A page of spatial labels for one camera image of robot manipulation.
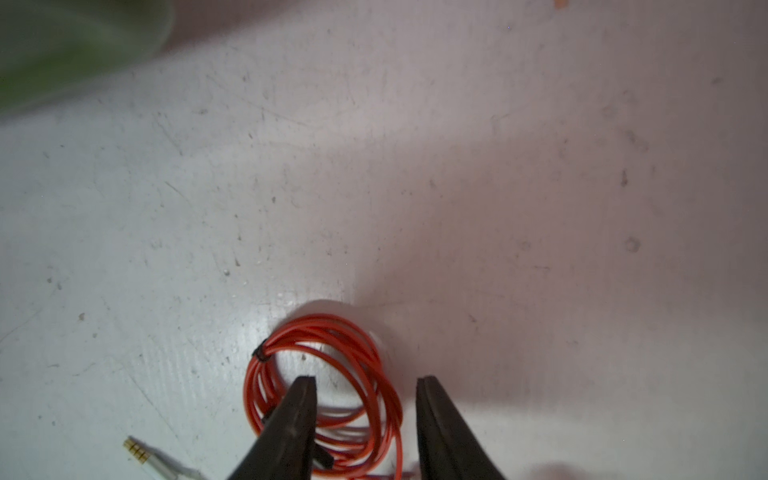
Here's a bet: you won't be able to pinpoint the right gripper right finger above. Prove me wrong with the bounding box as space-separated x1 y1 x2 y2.
416 376 504 480

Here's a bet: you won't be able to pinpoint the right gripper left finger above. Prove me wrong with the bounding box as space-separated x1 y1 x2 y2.
229 376 317 480

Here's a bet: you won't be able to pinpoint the red earphones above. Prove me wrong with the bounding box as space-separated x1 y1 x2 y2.
242 313 412 479

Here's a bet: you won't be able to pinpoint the green drawer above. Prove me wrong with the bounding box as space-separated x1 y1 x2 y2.
1 0 175 113

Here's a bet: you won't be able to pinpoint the white earphones right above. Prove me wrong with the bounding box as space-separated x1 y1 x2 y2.
123 436 206 480

